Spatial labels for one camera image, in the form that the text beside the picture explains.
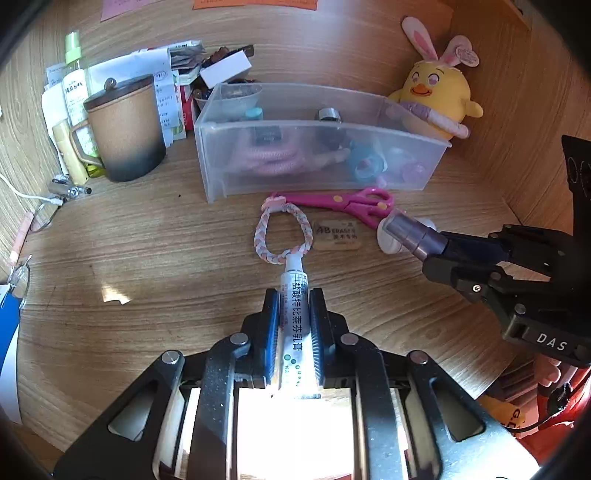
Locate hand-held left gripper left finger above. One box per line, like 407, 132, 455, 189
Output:
53, 287, 281, 480

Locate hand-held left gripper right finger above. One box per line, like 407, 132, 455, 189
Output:
308, 287, 541, 480

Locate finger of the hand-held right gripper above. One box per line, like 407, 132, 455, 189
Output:
436, 229, 509, 261
421, 256, 509, 320

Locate white ointment tube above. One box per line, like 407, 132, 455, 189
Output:
276, 251, 324, 400

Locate purple metal cylinder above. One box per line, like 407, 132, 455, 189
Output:
385, 213, 450, 264

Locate white tape roll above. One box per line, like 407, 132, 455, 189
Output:
376, 210, 437, 254

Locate blue tape roll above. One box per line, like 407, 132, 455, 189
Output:
346, 148, 386, 182

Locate clear plastic storage box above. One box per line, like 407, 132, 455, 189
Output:
193, 82, 452, 204

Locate pink rope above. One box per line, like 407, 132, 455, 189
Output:
231, 138, 308, 176

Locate dark ink bottle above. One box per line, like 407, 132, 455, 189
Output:
315, 107, 352, 151

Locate dark blue eraser box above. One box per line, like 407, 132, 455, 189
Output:
253, 124, 283, 143

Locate person's right hand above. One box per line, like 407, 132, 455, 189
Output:
534, 356, 565, 387

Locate small pink item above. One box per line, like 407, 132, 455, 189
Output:
392, 159, 426, 183

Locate tan eraser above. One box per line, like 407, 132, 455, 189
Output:
312, 220, 361, 250

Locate yellow printed item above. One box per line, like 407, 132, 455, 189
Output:
478, 394, 529, 432

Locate pink scissors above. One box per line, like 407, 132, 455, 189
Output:
270, 187, 395, 229

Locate red cloth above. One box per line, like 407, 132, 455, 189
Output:
512, 364, 591, 467

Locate yellow chick plush toy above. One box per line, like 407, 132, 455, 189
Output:
387, 16, 484, 140

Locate clear bowl with items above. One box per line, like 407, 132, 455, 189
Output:
193, 85, 264, 114

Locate red white medicine box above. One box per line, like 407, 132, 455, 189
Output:
178, 83, 200, 132

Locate wooden shelf board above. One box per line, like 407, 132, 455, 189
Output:
443, 0, 532, 31

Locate brown ceramic mug with lid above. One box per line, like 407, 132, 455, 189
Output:
69, 74, 168, 183

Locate blue white carton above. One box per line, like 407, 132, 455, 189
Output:
0, 284, 24, 425

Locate white rectangular box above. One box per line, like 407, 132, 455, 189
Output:
199, 50, 252, 89

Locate pale pink pen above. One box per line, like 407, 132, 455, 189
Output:
10, 212, 35, 264

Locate pale yellow tube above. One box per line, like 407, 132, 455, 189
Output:
52, 119, 89, 185

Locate pile of white papers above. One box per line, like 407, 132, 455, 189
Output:
41, 41, 206, 144

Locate green spray bottle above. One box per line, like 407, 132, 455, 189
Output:
61, 31, 105, 178

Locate orange sticky note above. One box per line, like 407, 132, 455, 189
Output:
192, 0, 319, 12

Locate pink sticky note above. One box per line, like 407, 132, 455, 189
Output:
100, 0, 167, 21

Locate pink white braided bracelet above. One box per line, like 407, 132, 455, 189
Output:
254, 196, 315, 265

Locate thin wire ring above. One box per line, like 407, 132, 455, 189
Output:
7, 256, 33, 298

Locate thin frame glasses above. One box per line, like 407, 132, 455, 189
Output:
30, 200, 63, 232

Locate white cable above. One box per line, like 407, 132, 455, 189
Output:
0, 173, 63, 206

